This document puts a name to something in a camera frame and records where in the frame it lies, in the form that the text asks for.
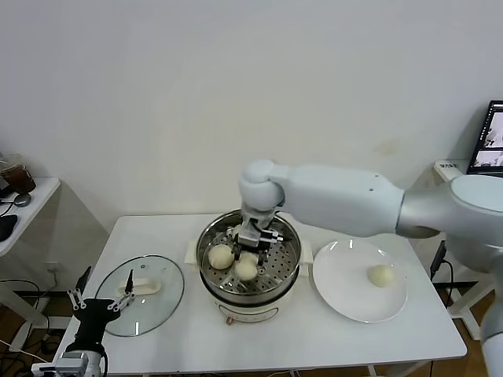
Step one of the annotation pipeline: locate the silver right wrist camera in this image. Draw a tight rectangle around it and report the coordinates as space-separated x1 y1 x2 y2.
259 229 285 247

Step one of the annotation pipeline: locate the glass lid with cream handle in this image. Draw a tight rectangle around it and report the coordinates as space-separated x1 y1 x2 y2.
93 254 185 338

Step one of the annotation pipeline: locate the white side desk with laptop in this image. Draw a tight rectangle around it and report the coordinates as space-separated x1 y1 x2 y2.
431 159 488 342

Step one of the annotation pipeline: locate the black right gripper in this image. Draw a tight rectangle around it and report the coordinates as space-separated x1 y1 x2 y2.
233 218 276 267

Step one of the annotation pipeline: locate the perforated steel steamer basket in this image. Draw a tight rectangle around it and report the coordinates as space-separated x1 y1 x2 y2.
196 210 303 306

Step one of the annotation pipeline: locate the plastic cup of iced coffee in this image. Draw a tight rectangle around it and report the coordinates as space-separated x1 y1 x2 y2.
0 155 37 196

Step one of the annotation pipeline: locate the black cable with adapter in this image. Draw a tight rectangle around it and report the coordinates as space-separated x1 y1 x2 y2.
428 239 455 307

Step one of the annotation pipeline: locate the dark grey open laptop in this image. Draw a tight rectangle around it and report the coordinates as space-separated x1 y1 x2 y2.
466 101 503 176

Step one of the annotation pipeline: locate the black computer mouse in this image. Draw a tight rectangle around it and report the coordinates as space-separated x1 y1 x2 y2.
0 214 20 243

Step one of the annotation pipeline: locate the white round plate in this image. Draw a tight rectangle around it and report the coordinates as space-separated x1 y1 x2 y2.
312 239 409 324

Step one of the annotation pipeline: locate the cream electric cooker pot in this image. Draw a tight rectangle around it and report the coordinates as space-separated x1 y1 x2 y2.
184 239 314 327

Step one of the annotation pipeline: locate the white side desk with cup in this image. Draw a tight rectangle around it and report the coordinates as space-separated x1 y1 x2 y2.
0 177 62 353

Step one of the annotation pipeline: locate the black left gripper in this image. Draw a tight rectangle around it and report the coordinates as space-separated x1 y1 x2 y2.
64 265 137 350

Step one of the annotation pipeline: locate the white floor cable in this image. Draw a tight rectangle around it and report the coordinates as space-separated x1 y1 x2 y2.
0 339 52 366

